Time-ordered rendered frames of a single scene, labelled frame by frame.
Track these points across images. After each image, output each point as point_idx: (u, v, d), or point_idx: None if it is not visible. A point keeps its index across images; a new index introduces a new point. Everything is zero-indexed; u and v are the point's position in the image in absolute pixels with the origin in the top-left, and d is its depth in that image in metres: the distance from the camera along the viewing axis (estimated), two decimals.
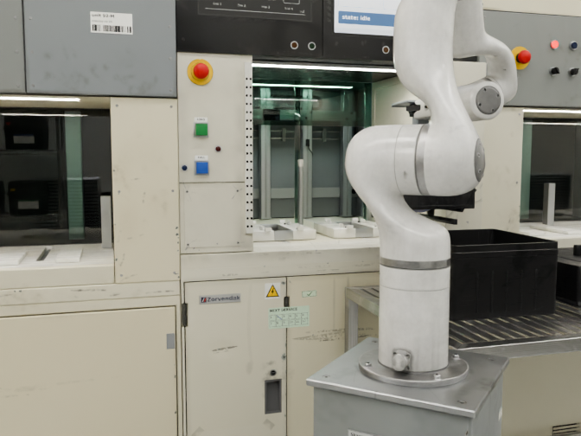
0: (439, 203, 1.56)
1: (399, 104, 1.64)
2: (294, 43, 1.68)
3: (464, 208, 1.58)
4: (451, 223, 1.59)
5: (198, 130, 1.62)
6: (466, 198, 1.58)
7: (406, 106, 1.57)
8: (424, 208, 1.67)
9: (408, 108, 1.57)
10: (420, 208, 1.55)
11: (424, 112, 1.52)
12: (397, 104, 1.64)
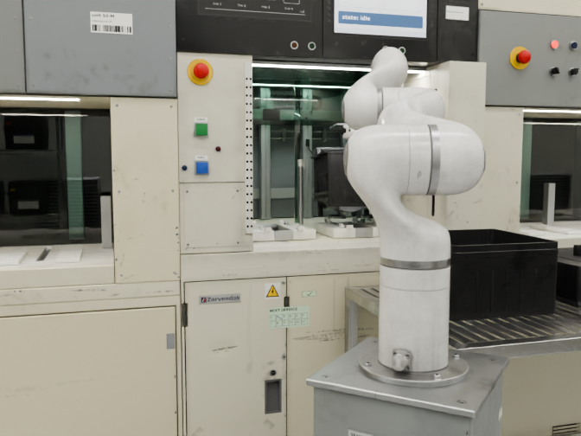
0: (361, 201, 2.01)
1: (334, 127, 2.12)
2: (294, 43, 1.68)
3: None
4: (373, 217, 2.03)
5: (198, 130, 1.62)
6: None
7: (336, 129, 2.04)
8: (355, 208, 2.12)
9: (338, 131, 2.03)
10: (346, 205, 2.00)
11: (347, 134, 1.98)
12: (332, 127, 2.12)
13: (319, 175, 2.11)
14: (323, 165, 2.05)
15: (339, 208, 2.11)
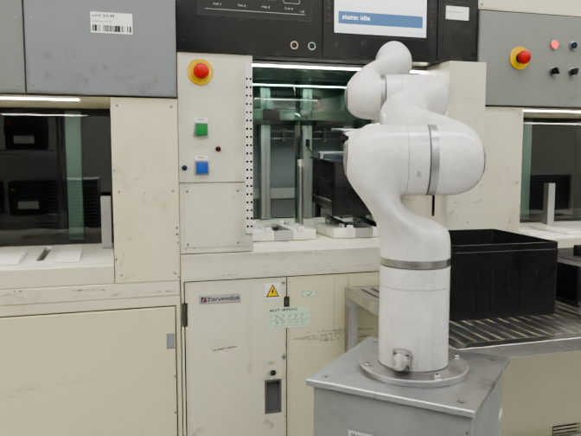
0: (364, 210, 2.02)
1: (336, 130, 2.07)
2: (294, 43, 1.68)
3: None
4: (373, 225, 2.05)
5: (198, 130, 1.62)
6: None
7: (338, 137, 2.02)
8: None
9: (339, 138, 2.01)
10: (348, 214, 2.00)
11: None
12: (335, 130, 2.07)
13: (320, 178, 2.08)
14: (327, 172, 2.02)
15: None
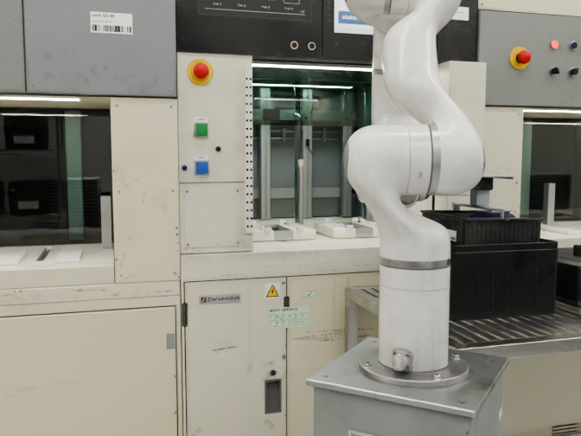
0: None
1: None
2: (294, 43, 1.68)
3: None
4: None
5: (198, 130, 1.62)
6: None
7: None
8: None
9: None
10: None
11: None
12: None
13: None
14: None
15: None
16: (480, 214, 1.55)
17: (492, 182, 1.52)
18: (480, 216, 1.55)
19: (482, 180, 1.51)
